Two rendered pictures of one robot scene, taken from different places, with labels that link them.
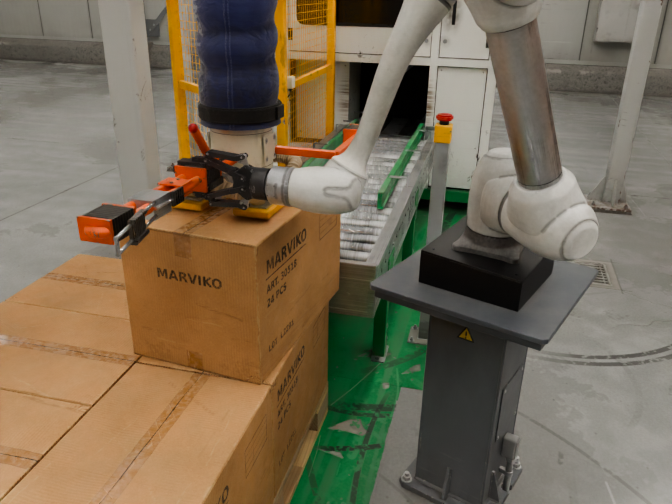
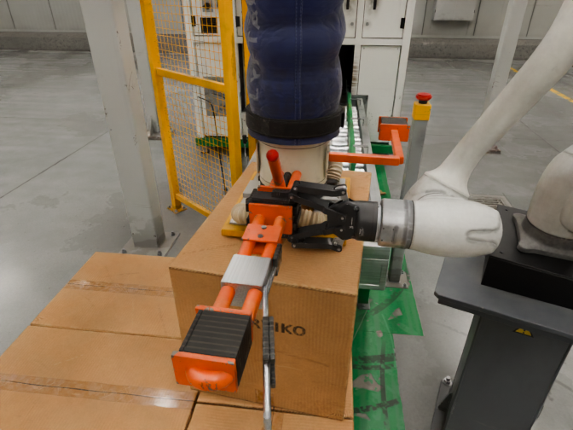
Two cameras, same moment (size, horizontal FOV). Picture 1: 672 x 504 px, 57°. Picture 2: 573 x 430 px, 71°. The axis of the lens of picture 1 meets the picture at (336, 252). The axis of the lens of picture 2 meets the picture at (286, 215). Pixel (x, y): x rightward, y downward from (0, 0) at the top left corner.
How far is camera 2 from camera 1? 0.85 m
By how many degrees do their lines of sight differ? 9
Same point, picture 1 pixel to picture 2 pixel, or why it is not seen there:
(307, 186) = (443, 230)
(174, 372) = (243, 413)
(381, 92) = (529, 99)
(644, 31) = (516, 10)
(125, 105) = (114, 95)
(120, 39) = (104, 32)
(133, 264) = (190, 309)
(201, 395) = not seen: outside the picture
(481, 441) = (523, 416)
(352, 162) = (458, 181)
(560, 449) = not seen: hidden behind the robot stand
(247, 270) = (342, 319)
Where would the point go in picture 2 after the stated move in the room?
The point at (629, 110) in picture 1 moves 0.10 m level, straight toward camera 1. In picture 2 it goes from (501, 74) to (502, 76)
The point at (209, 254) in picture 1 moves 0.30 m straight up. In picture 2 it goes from (292, 302) to (293, 165)
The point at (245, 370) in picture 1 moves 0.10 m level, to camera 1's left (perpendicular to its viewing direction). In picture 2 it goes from (326, 409) to (284, 413)
